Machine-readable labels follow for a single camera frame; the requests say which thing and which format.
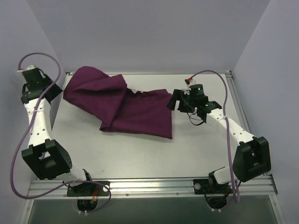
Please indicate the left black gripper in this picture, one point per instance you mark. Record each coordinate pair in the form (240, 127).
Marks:
(51, 89)

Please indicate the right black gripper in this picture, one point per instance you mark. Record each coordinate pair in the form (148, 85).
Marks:
(182, 102)

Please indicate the purple cloth wrap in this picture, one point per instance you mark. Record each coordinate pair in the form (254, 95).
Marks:
(119, 109)

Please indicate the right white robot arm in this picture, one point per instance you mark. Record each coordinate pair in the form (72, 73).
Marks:
(221, 122)

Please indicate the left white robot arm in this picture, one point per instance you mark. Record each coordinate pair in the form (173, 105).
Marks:
(44, 155)

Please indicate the metal mesh tray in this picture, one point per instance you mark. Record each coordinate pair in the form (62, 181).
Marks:
(136, 91)

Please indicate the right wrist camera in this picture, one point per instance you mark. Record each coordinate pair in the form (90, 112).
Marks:
(194, 89)

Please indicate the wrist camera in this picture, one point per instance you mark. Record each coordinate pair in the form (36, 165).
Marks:
(194, 89)
(29, 68)

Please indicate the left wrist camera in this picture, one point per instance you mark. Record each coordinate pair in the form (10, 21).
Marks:
(29, 68)

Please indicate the right side aluminium rail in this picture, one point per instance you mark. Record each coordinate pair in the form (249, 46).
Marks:
(243, 112)

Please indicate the aluminium rail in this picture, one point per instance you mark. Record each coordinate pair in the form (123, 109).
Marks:
(154, 188)
(243, 112)

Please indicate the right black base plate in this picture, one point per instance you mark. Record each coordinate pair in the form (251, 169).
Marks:
(206, 186)

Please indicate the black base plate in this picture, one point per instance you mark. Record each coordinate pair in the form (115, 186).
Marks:
(97, 188)
(206, 186)

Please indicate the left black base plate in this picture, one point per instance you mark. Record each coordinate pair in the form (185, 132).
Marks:
(97, 188)

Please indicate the front aluminium rail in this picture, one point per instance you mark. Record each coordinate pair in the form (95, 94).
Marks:
(154, 188)

